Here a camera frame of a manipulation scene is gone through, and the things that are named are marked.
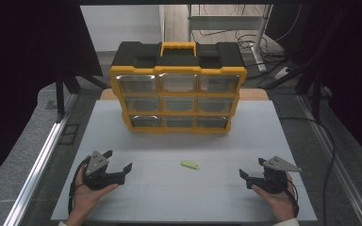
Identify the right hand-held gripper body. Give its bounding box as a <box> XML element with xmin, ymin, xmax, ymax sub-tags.
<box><xmin>246</xmin><ymin>155</ymin><xmax>303</xmax><ymax>194</ymax></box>

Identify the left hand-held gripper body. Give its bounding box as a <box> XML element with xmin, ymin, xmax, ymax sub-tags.
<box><xmin>82</xmin><ymin>151</ymin><xmax>126</xmax><ymax>191</ymax></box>

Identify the light green plastic whistle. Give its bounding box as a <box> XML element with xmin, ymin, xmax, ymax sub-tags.
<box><xmin>180</xmin><ymin>160</ymin><xmax>201</xmax><ymax>171</ymax></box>

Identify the clear plastic drawer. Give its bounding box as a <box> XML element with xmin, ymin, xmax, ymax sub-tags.
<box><xmin>116</xmin><ymin>74</ymin><xmax>158</xmax><ymax>94</ymax></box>

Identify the yellow and black organizer cabinet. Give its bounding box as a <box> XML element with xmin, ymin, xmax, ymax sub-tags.
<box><xmin>108</xmin><ymin>40</ymin><xmax>248</xmax><ymax>135</ymax></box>

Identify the person's right hand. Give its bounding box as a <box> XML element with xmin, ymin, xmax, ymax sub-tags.
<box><xmin>252</xmin><ymin>173</ymin><xmax>296</xmax><ymax>221</ymax></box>

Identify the person's left hand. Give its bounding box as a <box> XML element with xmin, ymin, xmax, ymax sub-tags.
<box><xmin>70</xmin><ymin>164</ymin><xmax>120</xmax><ymax>218</ymax></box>

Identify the dark floor hatch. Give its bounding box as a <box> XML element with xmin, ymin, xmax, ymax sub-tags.
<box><xmin>58</xmin><ymin>123</ymin><xmax>80</xmax><ymax>146</ymax></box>

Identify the black metal stand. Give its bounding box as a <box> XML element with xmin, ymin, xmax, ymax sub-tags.
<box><xmin>55</xmin><ymin>66</ymin><xmax>111</xmax><ymax>124</ymax></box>
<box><xmin>263</xmin><ymin>6</ymin><xmax>348</xmax><ymax>121</ymax></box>

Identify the set of clear organizer drawers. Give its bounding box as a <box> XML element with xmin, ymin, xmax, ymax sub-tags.
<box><xmin>116</xmin><ymin>73</ymin><xmax>240</xmax><ymax>129</ymax></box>

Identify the white power strip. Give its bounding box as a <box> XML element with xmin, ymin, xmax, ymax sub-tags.
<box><xmin>273</xmin><ymin>66</ymin><xmax>292</xmax><ymax>80</ymax></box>

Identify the dark curtain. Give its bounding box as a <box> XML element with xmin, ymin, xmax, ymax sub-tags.
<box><xmin>265</xmin><ymin>0</ymin><xmax>362</xmax><ymax>173</ymax></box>
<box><xmin>0</xmin><ymin>0</ymin><xmax>104</xmax><ymax>193</ymax></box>

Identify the grey metal-legged desk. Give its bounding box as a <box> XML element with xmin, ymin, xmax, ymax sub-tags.
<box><xmin>187</xmin><ymin>3</ymin><xmax>274</xmax><ymax>73</ymax></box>

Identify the right hand-held gripper black cable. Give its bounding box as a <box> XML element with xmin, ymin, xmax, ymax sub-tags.
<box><xmin>284</xmin><ymin>180</ymin><xmax>300</xmax><ymax>219</ymax></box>

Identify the hand-held gripper black cable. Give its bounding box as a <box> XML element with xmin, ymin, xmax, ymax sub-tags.
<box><xmin>284</xmin><ymin>180</ymin><xmax>300</xmax><ymax>219</ymax></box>
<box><xmin>67</xmin><ymin>156</ymin><xmax>91</xmax><ymax>218</ymax></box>

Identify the left hand-held gripper black cable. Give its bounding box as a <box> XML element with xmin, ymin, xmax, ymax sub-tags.
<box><xmin>67</xmin><ymin>156</ymin><xmax>91</xmax><ymax>218</ymax></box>

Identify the long black floor cable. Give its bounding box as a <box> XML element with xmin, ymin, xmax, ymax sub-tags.
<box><xmin>277</xmin><ymin>116</ymin><xmax>337</xmax><ymax>226</ymax></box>

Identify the aluminium rail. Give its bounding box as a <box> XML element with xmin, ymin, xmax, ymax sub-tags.
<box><xmin>296</xmin><ymin>93</ymin><xmax>362</xmax><ymax>226</ymax></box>
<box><xmin>3</xmin><ymin>93</ymin><xmax>78</xmax><ymax>226</ymax></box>

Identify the tangle of floor cables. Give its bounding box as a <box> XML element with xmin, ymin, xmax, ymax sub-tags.
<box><xmin>234</xmin><ymin>29</ymin><xmax>288</xmax><ymax>69</ymax></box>

